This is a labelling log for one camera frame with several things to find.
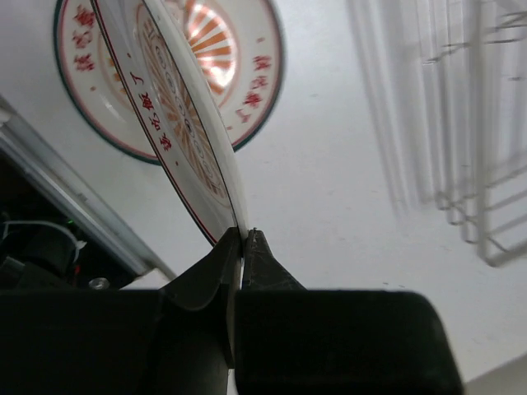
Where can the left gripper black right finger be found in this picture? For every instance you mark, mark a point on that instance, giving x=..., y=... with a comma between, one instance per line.
x=265, y=345

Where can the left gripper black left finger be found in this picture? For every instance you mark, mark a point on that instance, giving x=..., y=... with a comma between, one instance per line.
x=196, y=333

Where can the orange sunburst plate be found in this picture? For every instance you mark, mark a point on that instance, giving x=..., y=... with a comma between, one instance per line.
x=174, y=106
x=238, y=45

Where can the aluminium frame rail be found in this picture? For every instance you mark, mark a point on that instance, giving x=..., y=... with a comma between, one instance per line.
x=52, y=176

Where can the wire dish rack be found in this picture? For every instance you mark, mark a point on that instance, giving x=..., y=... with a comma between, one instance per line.
x=445, y=84

